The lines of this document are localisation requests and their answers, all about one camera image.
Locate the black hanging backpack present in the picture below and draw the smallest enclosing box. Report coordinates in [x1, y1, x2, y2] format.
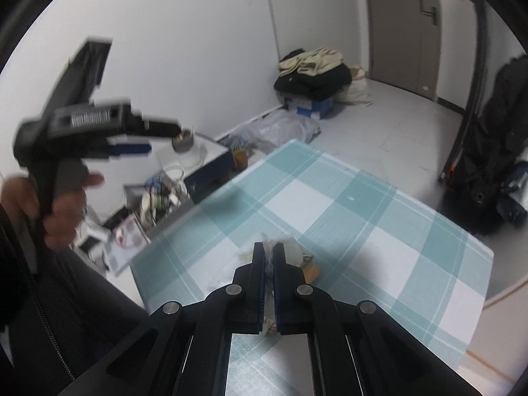
[440, 54, 527, 235]

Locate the grey organizer box with cables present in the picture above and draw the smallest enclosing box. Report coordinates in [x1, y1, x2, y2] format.
[123, 164, 194, 240]

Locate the white tissue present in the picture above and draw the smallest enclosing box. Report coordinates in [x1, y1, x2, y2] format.
[235, 232, 312, 275]

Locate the brown foil sachet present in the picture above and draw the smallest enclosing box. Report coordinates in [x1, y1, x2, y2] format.
[298, 251, 321, 284]

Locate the blue white cardboard box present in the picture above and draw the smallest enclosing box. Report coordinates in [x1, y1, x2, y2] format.
[284, 96, 334, 120]

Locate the white jar with chopsticks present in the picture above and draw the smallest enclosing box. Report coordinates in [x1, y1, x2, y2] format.
[156, 129, 203, 170]

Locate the person's left hand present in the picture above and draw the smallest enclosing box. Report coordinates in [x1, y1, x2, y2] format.
[1, 173, 105, 249]

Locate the grey entrance door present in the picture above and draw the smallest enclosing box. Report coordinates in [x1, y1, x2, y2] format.
[367, 0, 441, 99]

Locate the teal checked tablecloth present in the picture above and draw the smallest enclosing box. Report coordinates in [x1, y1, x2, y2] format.
[129, 139, 495, 396]

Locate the silver folded umbrella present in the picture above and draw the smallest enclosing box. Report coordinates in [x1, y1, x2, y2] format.
[497, 161, 527, 228]

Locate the grey plastic mailer bag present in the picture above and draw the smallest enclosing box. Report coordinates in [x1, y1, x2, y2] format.
[222, 109, 320, 154]

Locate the cream tote bag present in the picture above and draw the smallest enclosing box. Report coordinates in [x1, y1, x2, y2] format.
[333, 66, 372, 106]

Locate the beige clothes pile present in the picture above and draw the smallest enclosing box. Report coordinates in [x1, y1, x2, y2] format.
[278, 48, 344, 77]

